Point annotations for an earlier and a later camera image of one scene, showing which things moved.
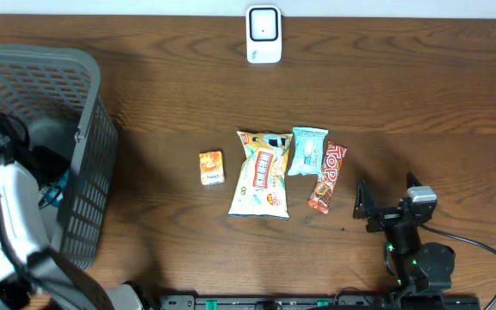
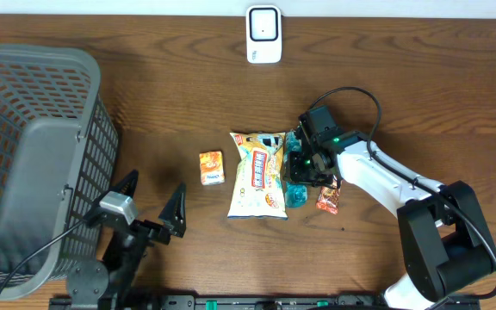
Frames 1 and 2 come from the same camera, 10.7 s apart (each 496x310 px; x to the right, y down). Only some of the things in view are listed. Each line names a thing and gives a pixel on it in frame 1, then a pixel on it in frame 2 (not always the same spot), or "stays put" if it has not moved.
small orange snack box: x=212 y=170 stays put
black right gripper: x=384 y=217 → x=294 y=174
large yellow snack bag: x=260 y=189 stays put
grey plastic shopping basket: x=54 y=94 stays put
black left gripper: x=54 y=158 → x=146 y=234
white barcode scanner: x=263 y=34 stays put
